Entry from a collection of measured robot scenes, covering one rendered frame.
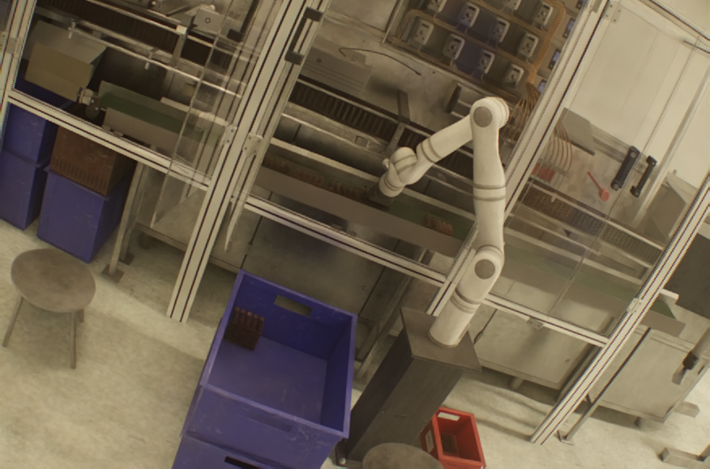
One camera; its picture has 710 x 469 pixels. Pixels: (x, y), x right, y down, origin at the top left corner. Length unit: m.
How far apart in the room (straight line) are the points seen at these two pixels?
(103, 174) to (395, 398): 1.27
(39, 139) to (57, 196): 0.23
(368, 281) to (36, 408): 1.43
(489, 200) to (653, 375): 1.70
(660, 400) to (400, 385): 1.74
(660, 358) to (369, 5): 2.06
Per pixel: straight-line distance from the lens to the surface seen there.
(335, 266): 2.66
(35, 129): 2.52
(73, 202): 2.55
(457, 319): 1.97
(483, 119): 1.80
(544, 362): 3.02
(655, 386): 3.33
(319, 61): 2.23
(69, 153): 2.48
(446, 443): 2.58
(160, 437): 2.09
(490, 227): 1.91
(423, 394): 2.09
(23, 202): 2.68
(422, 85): 2.57
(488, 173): 1.83
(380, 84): 2.57
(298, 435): 1.75
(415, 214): 2.39
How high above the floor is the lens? 1.56
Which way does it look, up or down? 22 degrees down
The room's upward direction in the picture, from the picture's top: 25 degrees clockwise
